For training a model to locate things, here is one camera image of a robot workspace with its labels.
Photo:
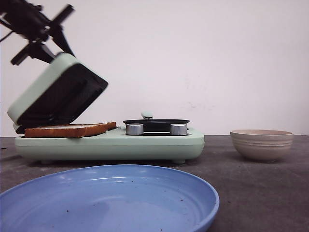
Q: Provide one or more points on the beige ribbed bowl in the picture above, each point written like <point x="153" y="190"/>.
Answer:
<point x="262" y="145"/>

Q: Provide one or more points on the mint green breakfast maker base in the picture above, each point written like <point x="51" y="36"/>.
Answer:
<point x="114" y="145"/>

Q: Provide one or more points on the silver right control knob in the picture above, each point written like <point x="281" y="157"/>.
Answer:
<point x="178" y="129"/>

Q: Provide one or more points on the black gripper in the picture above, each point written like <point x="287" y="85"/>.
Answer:
<point x="27" y="20"/>

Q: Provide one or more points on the mint green sandwich maker lid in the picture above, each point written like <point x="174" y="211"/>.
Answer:
<point x="58" y="96"/>

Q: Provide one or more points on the blue plastic plate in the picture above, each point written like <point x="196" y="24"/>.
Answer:
<point x="112" y="198"/>

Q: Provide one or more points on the silver control knob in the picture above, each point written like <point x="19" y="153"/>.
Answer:
<point x="178" y="129"/>
<point x="134" y="129"/>

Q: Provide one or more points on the silver left control knob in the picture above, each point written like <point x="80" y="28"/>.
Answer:
<point x="134" y="129"/>

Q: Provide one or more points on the black round frying pan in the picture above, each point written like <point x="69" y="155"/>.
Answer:
<point x="155" y="125"/>

